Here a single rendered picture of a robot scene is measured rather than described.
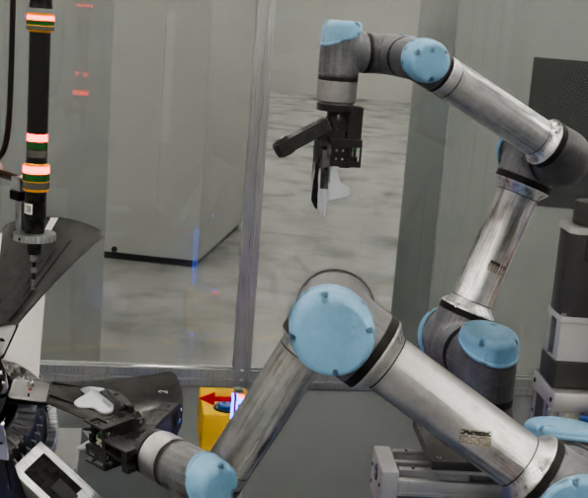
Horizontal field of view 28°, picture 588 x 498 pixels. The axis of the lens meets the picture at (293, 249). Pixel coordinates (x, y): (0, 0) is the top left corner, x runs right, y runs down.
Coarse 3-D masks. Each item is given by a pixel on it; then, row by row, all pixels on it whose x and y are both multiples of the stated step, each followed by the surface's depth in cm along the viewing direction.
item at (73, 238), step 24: (48, 216) 212; (72, 240) 205; (96, 240) 204; (0, 264) 211; (24, 264) 207; (48, 264) 203; (72, 264) 202; (0, 288) 207; (24, 288) 202; (48, 288) 200; (0, 312) 203; (24, 312) 198
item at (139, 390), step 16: (64, 384) 200; (80, 384) 201; (96, 384) 202; (112, 384) 203; (128, 384) 203; (144, 384) 204; (160, 384) 205; (176, 384) 205; (48, 400) 192; (64, 400) 193; (128, 400) 198; (144, 400) 199; (160, 400) 200; (176, 400) 201; (80, 416) 191; (144, 416) 195
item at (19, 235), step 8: (16, 176) 192; (16, 184) 191; (16, 192) 190; (24, 192) 190; (16, 200) 190; (24, 200) 190; (16, 208) 191; (16, 216) 192; (16, 224) 192; (24, 224) 191; (16, 232) 189; (24, 232) 190; (48, 232) 191; (16, 240) 188; (24, 240) 188; (32, 240) 187; (40, 240) 188; (48, 240) 189
